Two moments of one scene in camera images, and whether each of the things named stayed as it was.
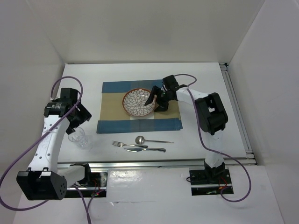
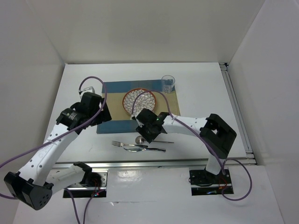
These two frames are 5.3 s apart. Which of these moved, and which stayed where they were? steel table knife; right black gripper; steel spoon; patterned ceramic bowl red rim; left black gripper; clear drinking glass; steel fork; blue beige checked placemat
Moved: right black gripper; left black gripper; clear drinking glass
Stayed: steel fork; steel table knife; blue beige checked placemat; patterned ceramic bowl red rim; steel spoon
